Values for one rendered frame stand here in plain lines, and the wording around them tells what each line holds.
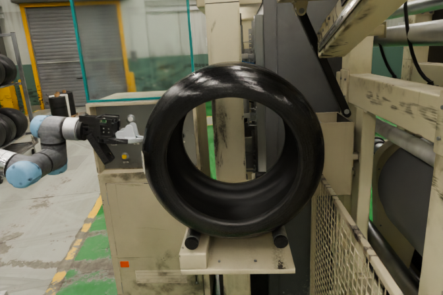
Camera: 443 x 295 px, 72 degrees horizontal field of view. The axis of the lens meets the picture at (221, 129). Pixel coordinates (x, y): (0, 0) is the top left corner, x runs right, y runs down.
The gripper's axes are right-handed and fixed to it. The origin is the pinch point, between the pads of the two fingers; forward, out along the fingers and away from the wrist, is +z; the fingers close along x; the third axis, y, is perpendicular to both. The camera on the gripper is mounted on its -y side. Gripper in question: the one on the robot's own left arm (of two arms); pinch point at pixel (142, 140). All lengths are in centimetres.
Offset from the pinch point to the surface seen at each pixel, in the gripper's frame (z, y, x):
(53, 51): -529, -15, 838
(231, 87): 28.0, 20.7, -11.5
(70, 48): -480, -2, 847
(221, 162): 25.5, -15.5, 26.5
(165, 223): -3, -62, 51
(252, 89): 33.5, 20.6, -11.4
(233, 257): 32.7, -37.4, -4.5
